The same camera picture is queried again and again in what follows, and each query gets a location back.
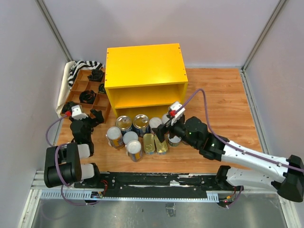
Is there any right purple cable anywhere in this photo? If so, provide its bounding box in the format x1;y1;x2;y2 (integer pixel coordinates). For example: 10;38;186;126
175;88;304;173

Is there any gold rectangular tin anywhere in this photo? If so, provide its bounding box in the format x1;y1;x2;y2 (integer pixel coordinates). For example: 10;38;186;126
154;135;168;155
143;133;155;155

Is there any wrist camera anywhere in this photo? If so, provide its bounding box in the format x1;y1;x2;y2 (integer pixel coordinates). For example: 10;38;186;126
167;101;185;126
70;104;88;120

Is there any striped cloth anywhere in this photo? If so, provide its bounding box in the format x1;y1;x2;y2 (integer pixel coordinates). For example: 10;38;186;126
67;60;104;89

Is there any yellow shelf cabinet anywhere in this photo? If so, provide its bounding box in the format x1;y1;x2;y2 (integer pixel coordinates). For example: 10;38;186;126
105;43;188;118

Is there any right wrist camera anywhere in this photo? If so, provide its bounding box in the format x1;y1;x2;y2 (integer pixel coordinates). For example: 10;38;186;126
167;101;185;126

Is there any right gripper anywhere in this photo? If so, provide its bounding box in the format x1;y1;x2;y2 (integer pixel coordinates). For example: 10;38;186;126
152;114;199;149

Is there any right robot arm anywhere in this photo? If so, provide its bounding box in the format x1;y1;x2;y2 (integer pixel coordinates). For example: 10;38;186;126
153;116;304;202

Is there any gold rectangular tin right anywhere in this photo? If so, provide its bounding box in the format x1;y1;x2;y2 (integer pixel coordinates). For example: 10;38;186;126
154;135;168;155

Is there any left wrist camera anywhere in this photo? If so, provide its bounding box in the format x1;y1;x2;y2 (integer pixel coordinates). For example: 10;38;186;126
70;104;88;120

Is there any blue yellow can white lid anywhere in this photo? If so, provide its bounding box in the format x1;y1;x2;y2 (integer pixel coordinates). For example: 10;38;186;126
126;140;143;162

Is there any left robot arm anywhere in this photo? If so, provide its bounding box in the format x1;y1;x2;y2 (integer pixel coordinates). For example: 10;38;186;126
44;105;104;188

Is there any rolled black belt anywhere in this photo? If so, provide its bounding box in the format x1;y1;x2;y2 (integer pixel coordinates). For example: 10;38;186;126
87;69;105;82
79;90;96;105

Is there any rolled black belt top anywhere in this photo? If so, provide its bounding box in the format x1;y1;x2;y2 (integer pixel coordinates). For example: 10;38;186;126
87;69;105;82

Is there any red white can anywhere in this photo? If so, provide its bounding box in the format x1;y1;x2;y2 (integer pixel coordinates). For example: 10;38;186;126
149;117;162;135
161;113;170;126

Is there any purple cable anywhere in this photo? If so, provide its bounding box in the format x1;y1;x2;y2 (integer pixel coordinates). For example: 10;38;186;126
175;88;304;173
45;114;103;206

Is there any gold rectangular tin left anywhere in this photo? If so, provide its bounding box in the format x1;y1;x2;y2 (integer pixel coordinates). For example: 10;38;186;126
143;133;155;155

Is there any rolled dark belt bottom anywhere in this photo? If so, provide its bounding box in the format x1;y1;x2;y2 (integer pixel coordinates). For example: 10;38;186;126
61;101;78;114

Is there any rolled green belt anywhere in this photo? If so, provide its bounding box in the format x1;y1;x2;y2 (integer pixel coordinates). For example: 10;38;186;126
98;83;106;94

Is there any wooden divided tray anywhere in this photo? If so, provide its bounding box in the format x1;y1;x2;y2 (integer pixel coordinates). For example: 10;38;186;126
59;68;111;123

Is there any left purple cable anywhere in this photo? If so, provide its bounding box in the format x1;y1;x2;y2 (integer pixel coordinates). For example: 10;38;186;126
45;114;103;206

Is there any rolled black belt middle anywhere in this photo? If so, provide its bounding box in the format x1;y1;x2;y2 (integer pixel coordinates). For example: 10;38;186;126
79;90;96;105

